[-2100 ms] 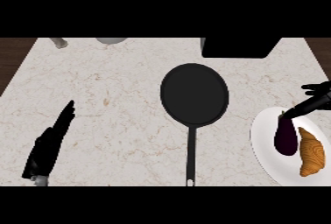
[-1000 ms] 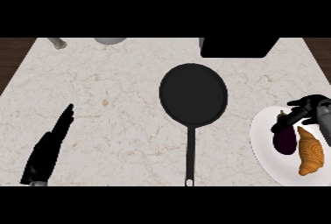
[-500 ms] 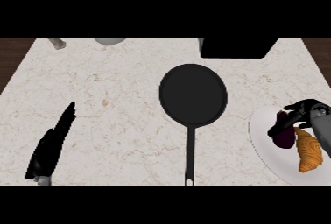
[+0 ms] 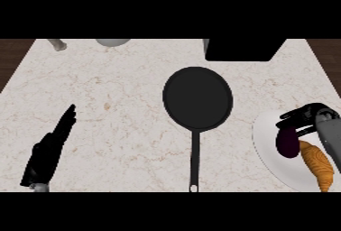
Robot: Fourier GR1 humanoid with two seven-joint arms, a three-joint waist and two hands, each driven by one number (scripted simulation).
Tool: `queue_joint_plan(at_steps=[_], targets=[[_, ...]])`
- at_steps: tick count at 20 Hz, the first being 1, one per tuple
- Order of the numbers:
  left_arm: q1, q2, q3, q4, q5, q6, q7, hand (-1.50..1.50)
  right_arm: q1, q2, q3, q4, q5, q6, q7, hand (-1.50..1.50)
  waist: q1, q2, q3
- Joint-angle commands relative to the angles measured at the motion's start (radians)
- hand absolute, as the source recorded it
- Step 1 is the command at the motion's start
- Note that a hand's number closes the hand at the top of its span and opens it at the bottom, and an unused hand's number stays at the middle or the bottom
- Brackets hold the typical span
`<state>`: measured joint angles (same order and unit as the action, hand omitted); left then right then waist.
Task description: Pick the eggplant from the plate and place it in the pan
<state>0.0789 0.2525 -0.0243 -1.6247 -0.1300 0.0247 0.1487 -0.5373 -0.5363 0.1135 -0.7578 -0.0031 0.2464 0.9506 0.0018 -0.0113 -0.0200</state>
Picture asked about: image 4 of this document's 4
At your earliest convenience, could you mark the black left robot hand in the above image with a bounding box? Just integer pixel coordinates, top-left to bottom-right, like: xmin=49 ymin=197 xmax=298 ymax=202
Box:
xmin=19 ymin=104 xmax=77 ymax=188

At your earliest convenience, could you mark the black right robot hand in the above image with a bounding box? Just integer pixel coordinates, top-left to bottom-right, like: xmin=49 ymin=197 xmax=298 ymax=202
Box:
xmin=275 ymin=102 xmax=341 ymax=137

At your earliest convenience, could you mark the dark purple eggplant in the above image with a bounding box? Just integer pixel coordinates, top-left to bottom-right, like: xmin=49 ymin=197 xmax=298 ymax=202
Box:
xmin=275 ymin=125 xmax=301 ymax=159

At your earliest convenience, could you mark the white plate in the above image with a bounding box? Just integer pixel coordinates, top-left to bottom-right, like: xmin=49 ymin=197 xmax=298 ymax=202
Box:
xmin=251 ymin=110 xmax=341 ymax=193

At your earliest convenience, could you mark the black frying pan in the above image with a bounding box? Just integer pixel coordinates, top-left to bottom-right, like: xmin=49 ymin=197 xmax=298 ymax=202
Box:
xmin=161 ymin=66 xmax=235 ymax=193

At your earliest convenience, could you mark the golden brown croissant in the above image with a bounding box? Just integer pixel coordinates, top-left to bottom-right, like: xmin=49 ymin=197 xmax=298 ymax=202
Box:
xmin=298 ymin=140 xmax=335 ymax=193

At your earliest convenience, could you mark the black appliance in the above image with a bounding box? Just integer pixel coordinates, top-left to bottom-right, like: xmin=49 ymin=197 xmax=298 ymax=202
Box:
xmin=202 ymin=38 xmax=288 ymax=62

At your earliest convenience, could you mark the pale grey round object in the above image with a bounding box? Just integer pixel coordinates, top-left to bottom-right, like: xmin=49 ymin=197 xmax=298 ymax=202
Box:
xmin=94 ymin=38 xmax=131 ymax=48

